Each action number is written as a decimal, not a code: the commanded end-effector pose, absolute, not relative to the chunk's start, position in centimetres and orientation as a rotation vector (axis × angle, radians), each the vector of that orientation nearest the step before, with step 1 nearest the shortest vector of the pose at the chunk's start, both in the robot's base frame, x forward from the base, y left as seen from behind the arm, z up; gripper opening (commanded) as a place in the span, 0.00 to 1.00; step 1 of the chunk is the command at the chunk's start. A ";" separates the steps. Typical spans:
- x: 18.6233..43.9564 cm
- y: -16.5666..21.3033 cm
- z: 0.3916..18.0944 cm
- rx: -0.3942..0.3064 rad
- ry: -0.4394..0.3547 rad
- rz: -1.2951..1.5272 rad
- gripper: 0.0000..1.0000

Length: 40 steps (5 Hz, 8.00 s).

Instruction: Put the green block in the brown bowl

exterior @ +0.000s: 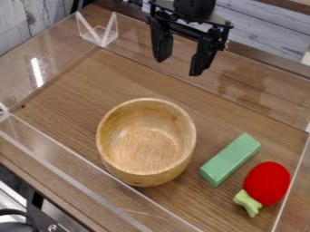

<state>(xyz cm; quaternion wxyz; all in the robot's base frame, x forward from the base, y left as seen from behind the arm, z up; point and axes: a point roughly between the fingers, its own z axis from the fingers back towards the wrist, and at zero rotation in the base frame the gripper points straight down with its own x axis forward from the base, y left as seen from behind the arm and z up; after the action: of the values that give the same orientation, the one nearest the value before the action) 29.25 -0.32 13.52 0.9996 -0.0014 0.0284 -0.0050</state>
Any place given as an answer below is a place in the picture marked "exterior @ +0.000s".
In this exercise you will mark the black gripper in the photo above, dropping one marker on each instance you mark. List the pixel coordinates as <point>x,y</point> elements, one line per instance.
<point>191,19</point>

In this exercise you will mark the green rectangular block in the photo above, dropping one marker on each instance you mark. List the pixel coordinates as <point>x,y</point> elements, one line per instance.
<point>229,159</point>

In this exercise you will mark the brown wooden bowl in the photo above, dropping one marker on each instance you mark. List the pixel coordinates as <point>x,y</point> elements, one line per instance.
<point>146,138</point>

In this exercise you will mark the red toy radish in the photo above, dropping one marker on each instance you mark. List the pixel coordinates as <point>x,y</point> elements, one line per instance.
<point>265,187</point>

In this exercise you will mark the clear acrylic corner bracket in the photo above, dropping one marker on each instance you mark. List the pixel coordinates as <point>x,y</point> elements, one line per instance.
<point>98,35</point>

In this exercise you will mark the clear acrylic front wall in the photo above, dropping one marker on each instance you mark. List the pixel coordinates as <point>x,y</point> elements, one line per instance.
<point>80,188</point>

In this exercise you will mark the black metal table frame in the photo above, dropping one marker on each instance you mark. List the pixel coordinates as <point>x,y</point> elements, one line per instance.
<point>21,203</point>

